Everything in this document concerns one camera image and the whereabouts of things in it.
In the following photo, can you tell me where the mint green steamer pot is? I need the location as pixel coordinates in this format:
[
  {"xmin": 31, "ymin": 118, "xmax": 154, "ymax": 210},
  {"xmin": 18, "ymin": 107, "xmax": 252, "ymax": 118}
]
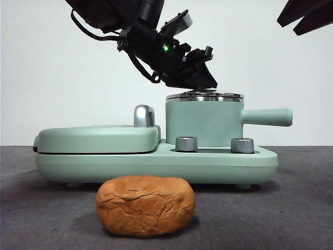
[{"xmin": 165, "ymin": 97, "xmax": 293, "ymax": 145}]

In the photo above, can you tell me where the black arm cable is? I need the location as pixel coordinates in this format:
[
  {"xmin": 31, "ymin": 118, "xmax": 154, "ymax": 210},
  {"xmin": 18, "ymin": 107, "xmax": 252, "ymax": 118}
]
[
  {"xmin": 124, "ymin": 46, "xmax": 163, "ymax": 84},
  {"xmin": 70, "ymin": 9, "xmax": 125, "ymax": 42}
]

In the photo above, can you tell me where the silver griddle cover handle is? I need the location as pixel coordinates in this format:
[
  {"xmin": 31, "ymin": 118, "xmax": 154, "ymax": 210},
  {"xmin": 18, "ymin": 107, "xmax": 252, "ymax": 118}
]
[{"xmin": 133, "ymin": 104, "xmax": 157, "ymax": 128}]

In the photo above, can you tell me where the silver control knob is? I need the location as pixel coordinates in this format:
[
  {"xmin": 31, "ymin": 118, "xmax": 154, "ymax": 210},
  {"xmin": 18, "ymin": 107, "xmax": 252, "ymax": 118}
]
[
  {"xmin": 175, "ymin": 135, "xmax": 199, "ymax": 152},
  {"xmin": 230, "ymin": 137, "xmax": 255, "ymax": 154}
]

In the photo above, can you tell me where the glass pot lid green knob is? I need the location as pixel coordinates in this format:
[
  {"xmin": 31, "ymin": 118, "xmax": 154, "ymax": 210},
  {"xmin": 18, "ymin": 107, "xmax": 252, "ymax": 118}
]
[{"xmin": 165, "ymin": 87, "xmax": 244, "ymax": 102}]

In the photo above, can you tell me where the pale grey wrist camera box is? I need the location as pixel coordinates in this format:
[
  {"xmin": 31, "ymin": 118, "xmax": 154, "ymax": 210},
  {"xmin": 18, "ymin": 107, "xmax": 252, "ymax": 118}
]
[{"xmin": 159, "ymin": 9, "xmax": 194, "ymax": 36}]

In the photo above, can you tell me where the brown potato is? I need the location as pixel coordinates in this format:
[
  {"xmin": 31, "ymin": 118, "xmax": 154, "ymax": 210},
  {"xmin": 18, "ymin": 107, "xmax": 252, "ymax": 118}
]
[{"xmin": 95, "ymin": 175, "xmax": 196, "ymax": 239}]

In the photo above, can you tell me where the mint green breakfast maker base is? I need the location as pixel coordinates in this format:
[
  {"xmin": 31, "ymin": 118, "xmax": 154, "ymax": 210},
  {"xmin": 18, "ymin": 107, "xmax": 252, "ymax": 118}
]
[{"xmin": 34, "ymin": 138, "xmax": 279, "ymax": 189}]

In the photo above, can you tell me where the mint green griddle cover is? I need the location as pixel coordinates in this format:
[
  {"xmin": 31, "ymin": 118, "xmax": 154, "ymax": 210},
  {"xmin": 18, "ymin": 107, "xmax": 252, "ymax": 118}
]
[{"xmin": 32, "ymin": 124, "xmax": 162, "ymax": 154}]

